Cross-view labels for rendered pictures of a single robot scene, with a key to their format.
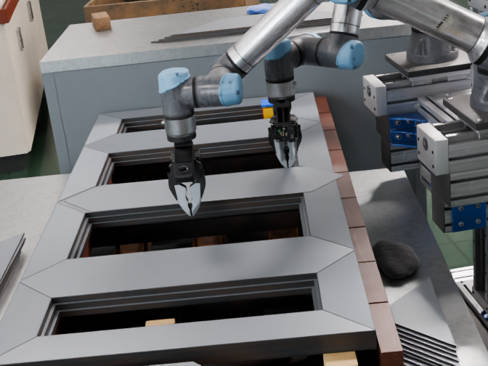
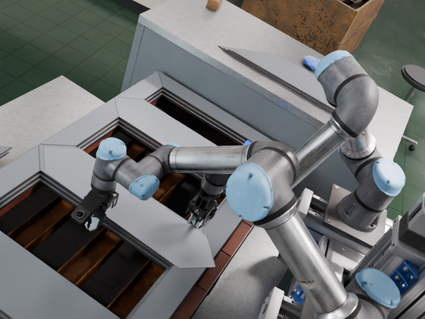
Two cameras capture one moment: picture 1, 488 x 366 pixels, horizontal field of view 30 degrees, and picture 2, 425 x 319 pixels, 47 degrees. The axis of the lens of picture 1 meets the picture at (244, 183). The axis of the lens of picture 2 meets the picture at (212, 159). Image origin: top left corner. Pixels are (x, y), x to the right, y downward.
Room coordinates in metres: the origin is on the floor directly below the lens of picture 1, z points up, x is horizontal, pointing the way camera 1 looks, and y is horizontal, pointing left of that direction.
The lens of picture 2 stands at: (1.15, -0.31, 2.14)
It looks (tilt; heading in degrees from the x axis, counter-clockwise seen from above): 40 degrees down; 11
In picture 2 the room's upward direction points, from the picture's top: 24 degrees clockwise
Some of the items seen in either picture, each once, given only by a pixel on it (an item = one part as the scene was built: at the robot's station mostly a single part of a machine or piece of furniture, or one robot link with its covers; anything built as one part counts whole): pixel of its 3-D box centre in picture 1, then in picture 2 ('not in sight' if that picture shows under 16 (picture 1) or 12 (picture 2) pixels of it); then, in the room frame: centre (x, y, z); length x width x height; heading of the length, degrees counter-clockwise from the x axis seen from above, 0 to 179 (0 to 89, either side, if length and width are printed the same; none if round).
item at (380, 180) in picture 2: not in sight; (381, 181); (2.61, -0.59, 1.20); 0.13 x 0.12 x 0.14; 46
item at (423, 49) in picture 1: (431, 41); (364, 206); (2.60, -0.59, 1.09); 0.15 x 0.15 x 0.10
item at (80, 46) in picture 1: (229, 28); (281, 65); (3.34, -0.01, 1.03); 1.30 x 0.60 x 0.04; 88
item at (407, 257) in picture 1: (396, 258); not in sight; (2.02, -0.36, 0.69); 0.20 x 0.10 x 0.03; 3
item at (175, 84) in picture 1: (176, 93); (110, 159); (2.08, 0.13, 1.17); 0.09 x 0.08 x 0.11; 83
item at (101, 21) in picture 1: (101, 21); (214, 0); (3.53, 0.48, 1.07); 0.12 x 0.06 x 0.05; 13
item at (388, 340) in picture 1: (345, 194); (211, 275); (2.22, -0.26, 0.80); 1.62 x 0.04 x 0.06; 178
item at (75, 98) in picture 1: (245, 188); (221, 168); (3.06, 0.00, 0.50); 1.30 x 0.04 x 1.01; 88
